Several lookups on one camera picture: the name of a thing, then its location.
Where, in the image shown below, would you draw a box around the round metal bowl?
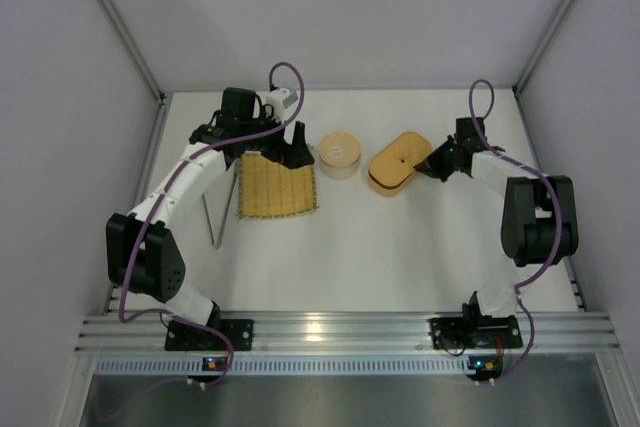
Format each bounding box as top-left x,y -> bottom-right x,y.
320,145 -> 361,180

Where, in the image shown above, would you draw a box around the round beige lid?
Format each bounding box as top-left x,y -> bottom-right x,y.
319,131 -> 361,168

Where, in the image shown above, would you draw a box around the beige oblong lunch box lid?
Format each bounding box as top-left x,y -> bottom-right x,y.
368,131 -> 433,185

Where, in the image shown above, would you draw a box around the beige oblong lunch box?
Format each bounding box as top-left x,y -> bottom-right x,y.
368,173 -> 413,197

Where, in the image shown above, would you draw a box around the metal tongs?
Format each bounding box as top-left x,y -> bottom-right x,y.
203,167 -> 237,250

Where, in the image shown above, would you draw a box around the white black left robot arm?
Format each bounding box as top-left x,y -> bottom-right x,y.
106,87 -> 314,334

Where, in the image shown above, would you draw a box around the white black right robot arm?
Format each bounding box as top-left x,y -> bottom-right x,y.
414,117 -> 579,331

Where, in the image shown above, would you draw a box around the woven bamboo tray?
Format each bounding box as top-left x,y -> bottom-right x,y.
237,153 -> 318,220

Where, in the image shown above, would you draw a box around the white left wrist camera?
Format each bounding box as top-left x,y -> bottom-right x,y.
265,87 -> 298,110

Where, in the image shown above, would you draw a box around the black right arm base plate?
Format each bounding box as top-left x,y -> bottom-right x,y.
429,316 -> 523,351

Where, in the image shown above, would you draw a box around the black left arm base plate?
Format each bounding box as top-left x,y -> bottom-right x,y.
164,319 -> 254,352

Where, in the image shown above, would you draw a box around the right aluminium frame post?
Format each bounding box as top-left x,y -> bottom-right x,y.
512,0 -> 579,100

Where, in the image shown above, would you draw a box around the aluminium frame post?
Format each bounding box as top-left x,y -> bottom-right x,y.
512,0 -> 579,100
96,0 -> 166,105

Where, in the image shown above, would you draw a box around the aluminium mounting rail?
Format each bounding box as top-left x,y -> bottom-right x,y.
75,311 -> 620,355

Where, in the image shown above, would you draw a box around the slotted grey cable duct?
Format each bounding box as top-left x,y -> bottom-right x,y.
94,355 -> 471,376

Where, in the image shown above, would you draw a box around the left aluminium frame post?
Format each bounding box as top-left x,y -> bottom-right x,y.
96,0 -> 166,105

